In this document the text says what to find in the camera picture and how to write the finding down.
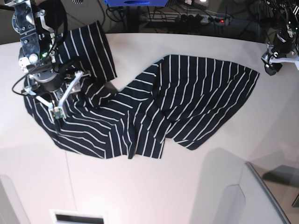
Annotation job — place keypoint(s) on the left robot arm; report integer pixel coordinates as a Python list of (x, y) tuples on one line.
[(284, 46)]

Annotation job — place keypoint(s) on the white slotted tray front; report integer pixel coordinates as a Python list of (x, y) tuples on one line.
[(77, 217)]

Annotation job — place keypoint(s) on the white panel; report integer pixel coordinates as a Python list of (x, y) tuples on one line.
[(11, 208), (230, 191)]

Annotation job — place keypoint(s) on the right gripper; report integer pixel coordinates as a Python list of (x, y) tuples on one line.
[(51, 82)]

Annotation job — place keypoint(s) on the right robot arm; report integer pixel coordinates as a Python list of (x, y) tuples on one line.
[(43, 29)]

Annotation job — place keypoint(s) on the white panel left front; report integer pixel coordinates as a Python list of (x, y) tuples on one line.
[(11, 208)]

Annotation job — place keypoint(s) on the white power strip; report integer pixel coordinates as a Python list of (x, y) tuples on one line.
[(201, 18)]

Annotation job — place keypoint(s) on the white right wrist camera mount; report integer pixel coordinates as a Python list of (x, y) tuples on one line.
[(55, 104)]

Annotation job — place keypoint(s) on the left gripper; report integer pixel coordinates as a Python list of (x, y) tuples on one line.
[(270, 68)]

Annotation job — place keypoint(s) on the white panel right front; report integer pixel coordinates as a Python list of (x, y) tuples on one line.
[(230, 191)]

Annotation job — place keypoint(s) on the black round stool seat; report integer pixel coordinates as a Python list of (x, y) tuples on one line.
[(55, 14)]

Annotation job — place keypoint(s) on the blue box under table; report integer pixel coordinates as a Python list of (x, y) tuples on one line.
[(130, 3)]

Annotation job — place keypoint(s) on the navy white striped t-shirt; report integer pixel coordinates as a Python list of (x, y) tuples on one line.
[(184, 98)]

